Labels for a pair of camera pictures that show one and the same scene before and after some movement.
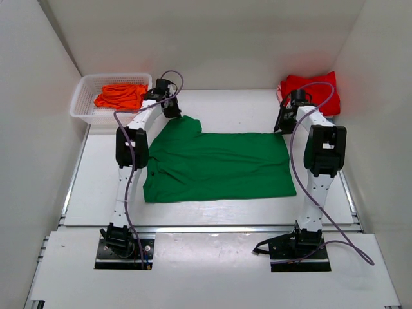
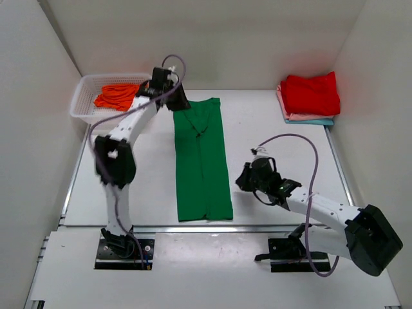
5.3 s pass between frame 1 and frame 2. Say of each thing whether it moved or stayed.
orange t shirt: stayed
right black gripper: moved
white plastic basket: stayed
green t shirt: moved
